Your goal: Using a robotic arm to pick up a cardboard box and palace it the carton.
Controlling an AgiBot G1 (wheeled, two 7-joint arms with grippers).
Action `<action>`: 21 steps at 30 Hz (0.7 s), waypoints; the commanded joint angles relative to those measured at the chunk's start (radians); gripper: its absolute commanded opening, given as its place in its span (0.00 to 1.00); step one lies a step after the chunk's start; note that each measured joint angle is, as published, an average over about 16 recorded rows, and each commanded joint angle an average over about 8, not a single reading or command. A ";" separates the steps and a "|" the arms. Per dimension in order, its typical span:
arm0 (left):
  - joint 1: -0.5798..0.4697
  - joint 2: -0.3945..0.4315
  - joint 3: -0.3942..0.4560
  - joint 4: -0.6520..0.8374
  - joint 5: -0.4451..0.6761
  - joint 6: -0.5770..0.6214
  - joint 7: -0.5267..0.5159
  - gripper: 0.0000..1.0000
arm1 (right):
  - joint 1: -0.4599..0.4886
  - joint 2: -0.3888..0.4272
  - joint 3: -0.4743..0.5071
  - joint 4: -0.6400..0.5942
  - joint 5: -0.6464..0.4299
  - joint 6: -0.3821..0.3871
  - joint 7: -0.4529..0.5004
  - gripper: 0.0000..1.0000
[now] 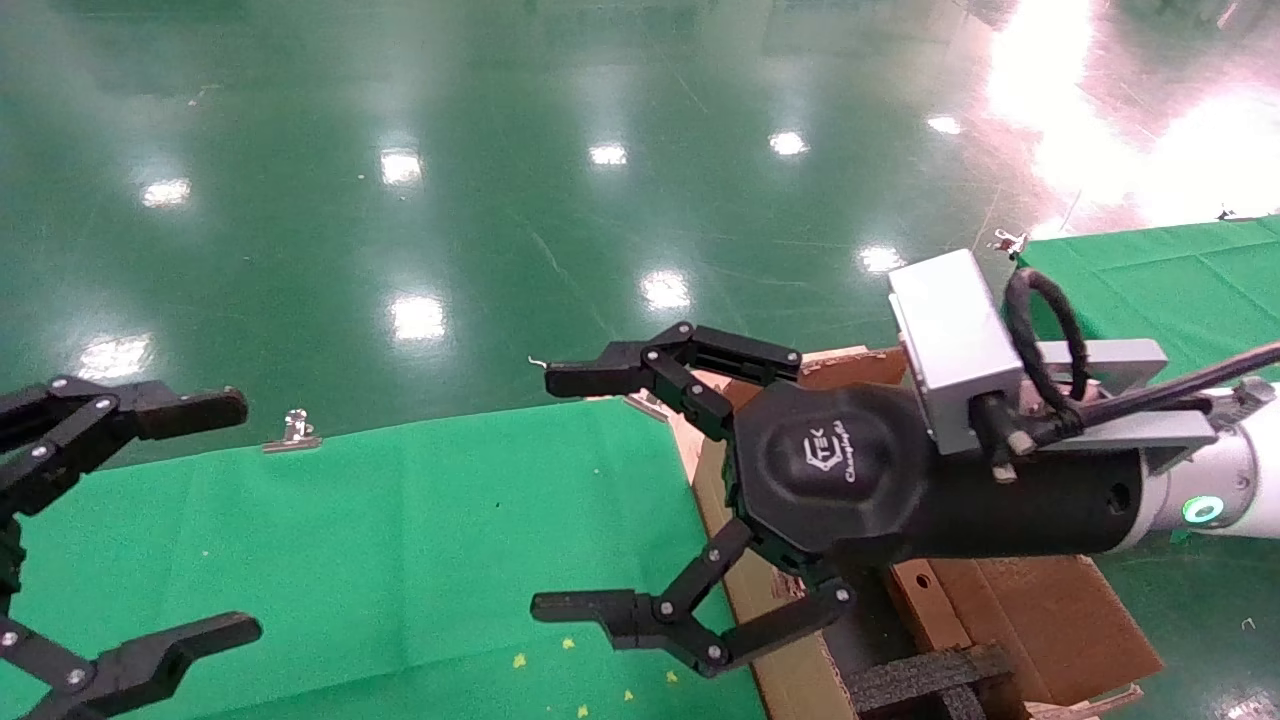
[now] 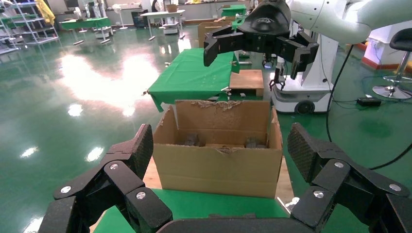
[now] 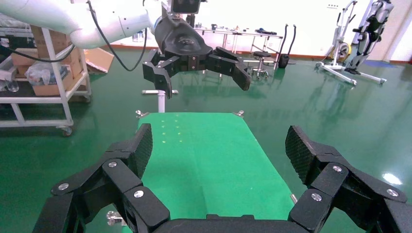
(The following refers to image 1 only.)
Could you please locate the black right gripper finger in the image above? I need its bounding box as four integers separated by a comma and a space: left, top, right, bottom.
530, 517, 854, 679
545, 322, 803, 441

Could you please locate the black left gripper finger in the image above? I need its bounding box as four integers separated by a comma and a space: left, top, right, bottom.
0, 377, 251, 521
0, 615, 264, 720

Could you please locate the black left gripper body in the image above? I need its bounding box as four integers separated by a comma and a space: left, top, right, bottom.
0, 520, 26, 611

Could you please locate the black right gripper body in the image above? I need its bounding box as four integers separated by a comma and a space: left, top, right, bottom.
728, 385, 1149, 578

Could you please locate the small brown cardboard box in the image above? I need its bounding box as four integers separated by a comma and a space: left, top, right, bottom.
885, 558, 1001, 656

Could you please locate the large open cardboard carton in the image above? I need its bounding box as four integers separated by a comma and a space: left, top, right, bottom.
690, 345, 1166, 720

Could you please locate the black foam insert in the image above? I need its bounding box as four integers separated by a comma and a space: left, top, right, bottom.
845, 640, 1021, 720

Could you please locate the large green table cloth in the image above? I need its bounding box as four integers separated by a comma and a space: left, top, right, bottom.
0, 398, 771, 720

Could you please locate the green cloth side table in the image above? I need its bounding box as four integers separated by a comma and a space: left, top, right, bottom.
1000, 215, 1280, 381

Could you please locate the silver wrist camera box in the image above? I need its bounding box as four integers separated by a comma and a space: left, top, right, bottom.
888, 248, 1023, 456

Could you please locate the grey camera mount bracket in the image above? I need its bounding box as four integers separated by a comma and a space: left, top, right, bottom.
1020, 338, 1219, 449

